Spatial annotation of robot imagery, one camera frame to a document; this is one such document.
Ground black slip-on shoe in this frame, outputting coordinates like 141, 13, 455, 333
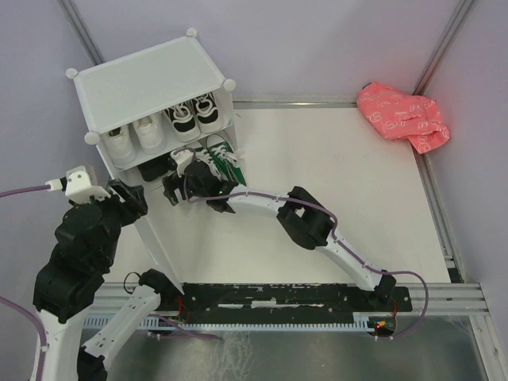
137, 158, 168, 182
167, 156, 178, 171

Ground green canvas sneaker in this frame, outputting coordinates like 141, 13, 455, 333
205, 134, 246, 186
195, 148, 223, 180

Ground white leather sneaker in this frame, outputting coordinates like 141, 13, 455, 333
102, 125, 136, 166
133, 114, 165, 154

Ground white plastic shoe cabinet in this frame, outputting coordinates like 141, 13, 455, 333
66, 28, 237, 285

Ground black white canvas sneaker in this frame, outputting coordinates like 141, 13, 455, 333
164, 102, 200, 143

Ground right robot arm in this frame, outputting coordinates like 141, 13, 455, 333
162, 161, 396, 310

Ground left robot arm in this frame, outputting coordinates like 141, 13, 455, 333
33, 180, 179, 380

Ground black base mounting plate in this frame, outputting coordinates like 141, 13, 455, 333
157, 283, 413, 325

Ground pink patterned bag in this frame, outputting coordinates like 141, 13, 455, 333
356, 82, 450, 154

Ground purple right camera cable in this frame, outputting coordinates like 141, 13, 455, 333
172, 146, 430, 341

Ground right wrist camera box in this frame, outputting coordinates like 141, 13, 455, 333
170, 147, 196, 177

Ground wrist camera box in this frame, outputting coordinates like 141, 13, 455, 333
170, 147, 196, 177
45, 165, 111, 204

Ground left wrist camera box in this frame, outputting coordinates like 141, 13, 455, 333
45, 165, 111, 204

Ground aluminium frame rail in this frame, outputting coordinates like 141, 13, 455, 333
233, 94, 356, 110

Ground white slotted cable duct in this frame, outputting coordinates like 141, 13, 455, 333
85, 311, 376, 330

